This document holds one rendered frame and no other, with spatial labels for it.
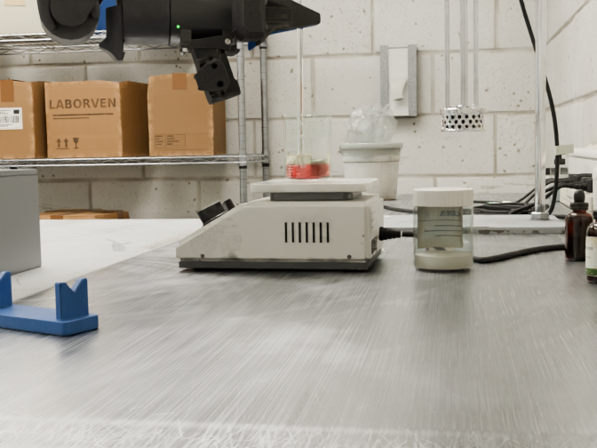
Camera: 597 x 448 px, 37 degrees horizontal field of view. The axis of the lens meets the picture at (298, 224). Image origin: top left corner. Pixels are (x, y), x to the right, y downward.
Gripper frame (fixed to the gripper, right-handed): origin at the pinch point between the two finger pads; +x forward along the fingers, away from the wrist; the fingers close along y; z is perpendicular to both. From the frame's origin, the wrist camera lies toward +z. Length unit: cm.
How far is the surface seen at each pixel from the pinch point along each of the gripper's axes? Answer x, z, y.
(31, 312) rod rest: -24.5, 24.8, 25.9
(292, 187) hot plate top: -0.7, 17.2, 5.4
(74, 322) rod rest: -21.4, 24.9, 29.9
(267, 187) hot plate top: -3.1, 17.2, 4.4
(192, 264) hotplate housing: -10.4, 25.0, 1.3
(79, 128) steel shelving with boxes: -25, 7, -236
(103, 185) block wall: -17, 28, -271
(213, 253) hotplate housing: -8.4, 23.9, 2.6
